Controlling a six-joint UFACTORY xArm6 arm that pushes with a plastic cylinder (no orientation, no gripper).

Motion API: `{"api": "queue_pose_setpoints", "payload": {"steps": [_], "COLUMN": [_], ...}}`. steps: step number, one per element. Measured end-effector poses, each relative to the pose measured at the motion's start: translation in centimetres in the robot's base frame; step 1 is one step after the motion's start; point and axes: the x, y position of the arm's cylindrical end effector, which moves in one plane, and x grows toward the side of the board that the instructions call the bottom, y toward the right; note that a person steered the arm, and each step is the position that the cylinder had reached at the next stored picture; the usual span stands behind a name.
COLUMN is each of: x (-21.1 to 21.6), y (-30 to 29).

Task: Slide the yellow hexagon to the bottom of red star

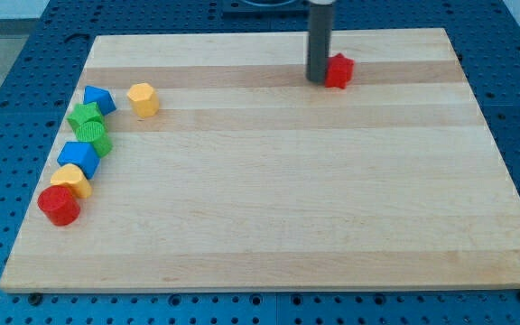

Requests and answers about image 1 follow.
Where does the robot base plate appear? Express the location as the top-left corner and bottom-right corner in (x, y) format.
(218, 0), (309, 17)

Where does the blue cube block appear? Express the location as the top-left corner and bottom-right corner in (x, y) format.
(57, 142), (100, 179)

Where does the green cylinder block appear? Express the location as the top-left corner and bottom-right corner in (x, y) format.
(75, 121), (113, 158)

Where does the wooden board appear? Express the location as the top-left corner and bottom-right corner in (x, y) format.
(0, 28), (520, 293)

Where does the yellow heart block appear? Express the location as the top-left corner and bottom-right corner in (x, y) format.
(51, 163), (93, 199)

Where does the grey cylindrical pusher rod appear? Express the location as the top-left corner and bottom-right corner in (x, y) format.
(306, 0), (336, 84)

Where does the red cylinder block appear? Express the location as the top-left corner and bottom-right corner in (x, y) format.
(37, 185), (80, 227)

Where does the green star block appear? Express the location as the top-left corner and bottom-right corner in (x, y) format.
(67, 102), (105, 132)

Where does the red star block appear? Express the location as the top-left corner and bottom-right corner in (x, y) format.
(324, 53), (356, 89)

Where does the yellow hexagon block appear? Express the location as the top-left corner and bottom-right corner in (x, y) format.
(126, 83), (160, 118)

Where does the blue triangle block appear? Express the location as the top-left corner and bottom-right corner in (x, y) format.
(83, 86), (116, 116)

